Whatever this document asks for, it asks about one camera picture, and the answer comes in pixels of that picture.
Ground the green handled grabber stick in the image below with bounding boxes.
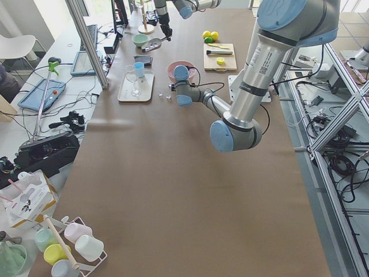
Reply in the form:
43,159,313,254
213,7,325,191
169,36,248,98
29,57,61,143

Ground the grey folded cloth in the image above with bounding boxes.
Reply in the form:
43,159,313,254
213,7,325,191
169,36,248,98
134,55,153,66

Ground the bamboo cutting board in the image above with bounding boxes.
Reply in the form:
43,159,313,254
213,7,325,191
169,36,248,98
204,43,237,72

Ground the white cup rack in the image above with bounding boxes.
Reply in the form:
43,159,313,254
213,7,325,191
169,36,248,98
42,215,108,276

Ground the green bowl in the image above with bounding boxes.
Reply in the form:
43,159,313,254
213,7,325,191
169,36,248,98
131,33,149,48

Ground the yellow plastic knife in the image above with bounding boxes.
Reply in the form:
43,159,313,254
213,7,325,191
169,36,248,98
208,43,230,50

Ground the white chair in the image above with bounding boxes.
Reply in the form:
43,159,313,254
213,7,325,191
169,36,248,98
1,35,37,69

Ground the half lemon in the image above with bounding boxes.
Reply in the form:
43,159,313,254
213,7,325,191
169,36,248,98
216,57,225,65

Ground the aluminium frame post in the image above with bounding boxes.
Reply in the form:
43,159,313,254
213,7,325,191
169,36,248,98
65,0,108,89

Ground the wooden cup tree stand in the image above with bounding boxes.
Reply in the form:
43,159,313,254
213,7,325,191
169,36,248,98
138,0,155,35

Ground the blue cup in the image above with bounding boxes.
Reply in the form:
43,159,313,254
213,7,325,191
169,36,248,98
133,62,145,78

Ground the steel muddler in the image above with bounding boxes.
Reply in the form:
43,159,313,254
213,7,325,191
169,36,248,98
206,50,233,55

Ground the black keyboard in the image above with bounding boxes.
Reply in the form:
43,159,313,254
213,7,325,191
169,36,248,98
86,24,98,49

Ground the green lime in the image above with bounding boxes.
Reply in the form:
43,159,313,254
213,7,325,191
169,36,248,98
204,37,213,43

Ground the yellow lemon lower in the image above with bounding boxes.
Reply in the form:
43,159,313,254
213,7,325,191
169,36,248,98
210,31,219,41

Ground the pink bowl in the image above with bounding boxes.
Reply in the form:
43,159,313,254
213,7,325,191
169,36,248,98
167,61,195,83

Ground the black laptop monitor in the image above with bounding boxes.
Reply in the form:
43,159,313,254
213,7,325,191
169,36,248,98
111,0,129,38

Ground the clear wine glass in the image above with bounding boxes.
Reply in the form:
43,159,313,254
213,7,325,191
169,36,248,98
125,65,140,97

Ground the yellow lemon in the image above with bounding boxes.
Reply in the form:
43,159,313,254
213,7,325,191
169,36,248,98
210,31,219,41
202,30,211,39

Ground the yellow lemon upper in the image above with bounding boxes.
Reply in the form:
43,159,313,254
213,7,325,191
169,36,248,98
202,30,211,39

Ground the metal ice scoop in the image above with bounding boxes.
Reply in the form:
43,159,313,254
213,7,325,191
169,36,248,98
141,38,162,53

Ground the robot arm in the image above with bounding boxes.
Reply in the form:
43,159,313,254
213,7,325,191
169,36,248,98
174,1,340,152
154,0,221,41

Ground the cream rabbit tray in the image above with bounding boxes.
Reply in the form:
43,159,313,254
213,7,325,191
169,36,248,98
117,70,155,102

